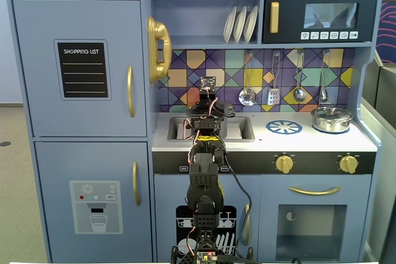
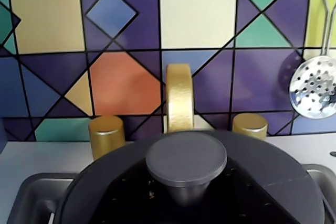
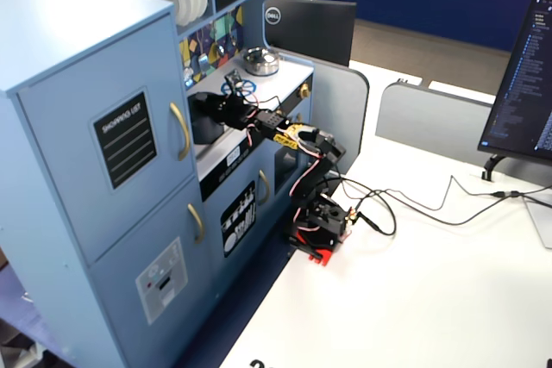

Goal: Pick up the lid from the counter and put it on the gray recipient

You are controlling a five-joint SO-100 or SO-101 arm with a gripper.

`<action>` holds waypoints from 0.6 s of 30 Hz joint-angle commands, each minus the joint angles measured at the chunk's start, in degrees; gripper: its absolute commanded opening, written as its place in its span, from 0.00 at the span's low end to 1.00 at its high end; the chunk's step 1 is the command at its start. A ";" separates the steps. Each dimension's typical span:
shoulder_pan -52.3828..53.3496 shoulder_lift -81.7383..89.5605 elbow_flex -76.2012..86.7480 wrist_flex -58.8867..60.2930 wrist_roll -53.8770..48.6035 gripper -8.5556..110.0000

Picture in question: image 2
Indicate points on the dark grey round lid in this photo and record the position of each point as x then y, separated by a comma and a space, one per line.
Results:
186, 155

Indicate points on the metal skimmer spoon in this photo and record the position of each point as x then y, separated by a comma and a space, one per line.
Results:
312, 90

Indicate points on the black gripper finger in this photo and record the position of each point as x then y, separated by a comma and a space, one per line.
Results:
233, 200
131, 197

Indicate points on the gold faucet knob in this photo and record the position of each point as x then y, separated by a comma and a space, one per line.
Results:
249, 127
106, 137

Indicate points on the grey sink basin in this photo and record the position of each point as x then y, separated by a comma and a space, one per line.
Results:
39, 195

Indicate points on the gold faucet spout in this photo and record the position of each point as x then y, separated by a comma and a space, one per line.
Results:
179, 98

